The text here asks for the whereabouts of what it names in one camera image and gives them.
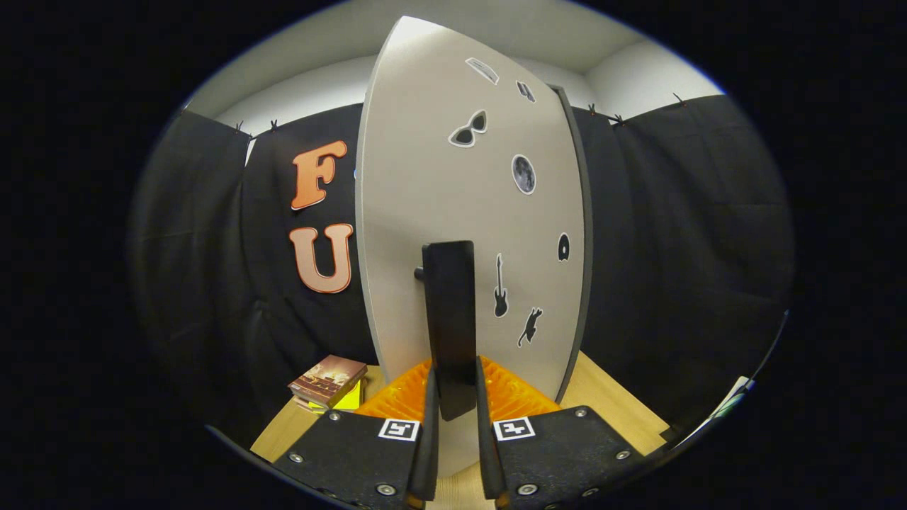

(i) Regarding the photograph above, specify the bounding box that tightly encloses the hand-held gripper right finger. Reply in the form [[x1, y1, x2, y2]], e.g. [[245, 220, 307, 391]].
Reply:
[[473, 356, 646, 510]]

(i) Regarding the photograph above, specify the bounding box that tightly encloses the black cabinet door handle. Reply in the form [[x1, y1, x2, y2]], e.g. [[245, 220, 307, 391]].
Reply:
[[415, 241, 478, 422]]

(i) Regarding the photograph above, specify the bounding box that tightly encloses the black backdrop cloth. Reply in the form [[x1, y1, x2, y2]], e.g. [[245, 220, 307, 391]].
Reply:
[[128, 92, 794, 447]]

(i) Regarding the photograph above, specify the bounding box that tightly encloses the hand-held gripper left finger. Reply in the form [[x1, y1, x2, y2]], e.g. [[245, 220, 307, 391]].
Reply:
[[271, 358, 441, 510]]

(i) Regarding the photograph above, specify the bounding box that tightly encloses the row of black cloth clips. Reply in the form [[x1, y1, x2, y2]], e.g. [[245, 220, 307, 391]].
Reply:
[[181, 92, 688, 135]]

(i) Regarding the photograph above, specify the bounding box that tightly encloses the beige shoe cabinet door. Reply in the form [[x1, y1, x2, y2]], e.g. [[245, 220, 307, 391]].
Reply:
[[354, 16, 586, 477]]

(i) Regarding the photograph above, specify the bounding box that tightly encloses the yellow book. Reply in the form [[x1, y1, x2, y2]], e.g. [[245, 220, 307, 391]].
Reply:
[[312, 379, 366, 413]]

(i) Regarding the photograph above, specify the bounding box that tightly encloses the dark grey shoe cabinet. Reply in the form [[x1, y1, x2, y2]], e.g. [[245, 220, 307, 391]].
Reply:
[[549, 85, 595, 404]]

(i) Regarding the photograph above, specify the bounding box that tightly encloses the brown cover book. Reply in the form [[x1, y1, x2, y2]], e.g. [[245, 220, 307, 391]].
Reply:
[[288, 355, 368, 409]]

